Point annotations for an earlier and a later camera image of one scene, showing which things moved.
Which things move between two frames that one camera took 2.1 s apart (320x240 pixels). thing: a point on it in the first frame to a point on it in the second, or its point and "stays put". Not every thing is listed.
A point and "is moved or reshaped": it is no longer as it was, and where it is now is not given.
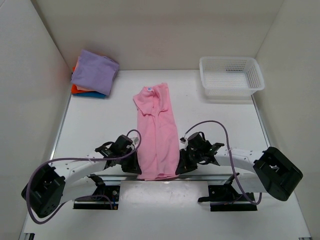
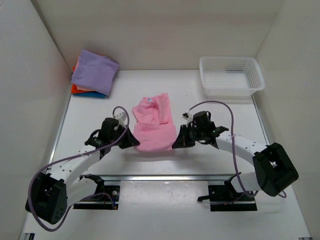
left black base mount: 104,197 stays put
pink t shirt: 160,151 is moved or reshaped
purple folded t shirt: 94,72 stays put
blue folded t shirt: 94,94 stays put
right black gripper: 184,165 to 182,140
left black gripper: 133,166 to 131,141
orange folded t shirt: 74,90 stays put
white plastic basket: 230,77 stays put
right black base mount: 225,198 stays put
